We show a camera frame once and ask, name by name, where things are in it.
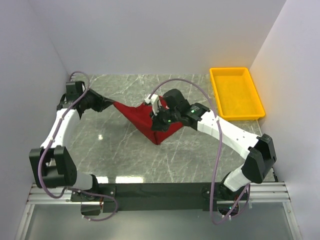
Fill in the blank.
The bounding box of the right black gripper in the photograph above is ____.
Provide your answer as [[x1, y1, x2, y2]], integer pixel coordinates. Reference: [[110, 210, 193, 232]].
[[149, 104, 180, 133]]

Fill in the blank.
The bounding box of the red t shirt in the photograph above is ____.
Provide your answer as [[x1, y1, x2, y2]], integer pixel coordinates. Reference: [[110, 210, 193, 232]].
[[113, 101, 183, 145]]

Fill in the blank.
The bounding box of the yellow plastic tray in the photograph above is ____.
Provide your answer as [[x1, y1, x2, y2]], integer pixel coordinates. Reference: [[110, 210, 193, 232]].
[[209, 67, 266, 121]]

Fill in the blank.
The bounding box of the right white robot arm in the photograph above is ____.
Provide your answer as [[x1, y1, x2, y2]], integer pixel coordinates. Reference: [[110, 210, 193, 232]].
[[144, 89, 277, 200]]

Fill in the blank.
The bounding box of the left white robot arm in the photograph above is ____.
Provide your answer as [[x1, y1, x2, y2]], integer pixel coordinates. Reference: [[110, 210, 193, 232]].
[[29, 81, 114, 201]]

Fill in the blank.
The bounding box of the black base beam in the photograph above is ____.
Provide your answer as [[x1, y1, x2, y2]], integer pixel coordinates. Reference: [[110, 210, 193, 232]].
[[69, 182, 251, 213]]

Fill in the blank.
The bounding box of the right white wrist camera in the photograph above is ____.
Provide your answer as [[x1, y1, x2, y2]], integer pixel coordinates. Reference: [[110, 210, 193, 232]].
[[144, 94, 162, 115]]

